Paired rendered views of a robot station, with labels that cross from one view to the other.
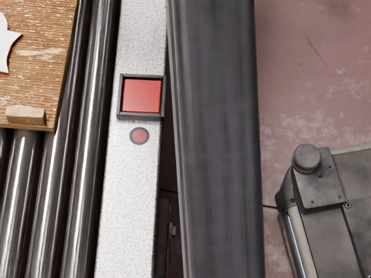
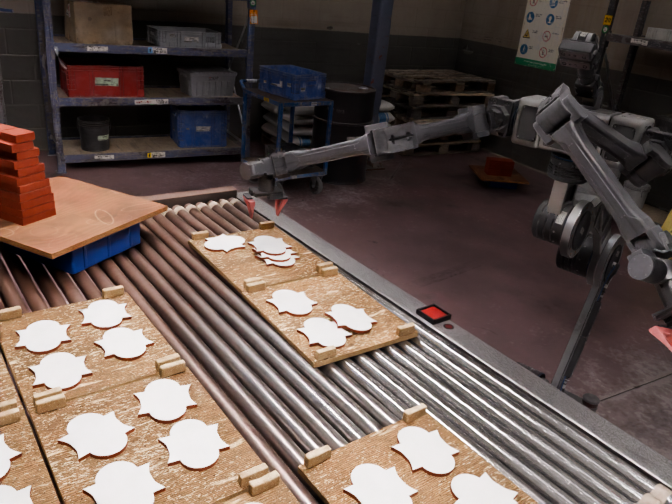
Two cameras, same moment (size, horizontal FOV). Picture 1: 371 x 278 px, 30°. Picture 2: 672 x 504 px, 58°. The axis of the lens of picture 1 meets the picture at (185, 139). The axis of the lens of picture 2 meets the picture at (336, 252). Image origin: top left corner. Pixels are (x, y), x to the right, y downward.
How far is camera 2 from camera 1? 144 cm
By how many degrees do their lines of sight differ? 47
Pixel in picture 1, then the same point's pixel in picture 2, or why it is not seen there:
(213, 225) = (618, 187)
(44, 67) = (386, 316)
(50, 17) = (365, 302)
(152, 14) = (397, 292)
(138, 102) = (435, 314)
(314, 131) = not seen: hidden behind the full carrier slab
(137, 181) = (468, 338)
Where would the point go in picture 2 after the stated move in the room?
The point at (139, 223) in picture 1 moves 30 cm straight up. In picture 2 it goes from (487, 349) to (510, 252)
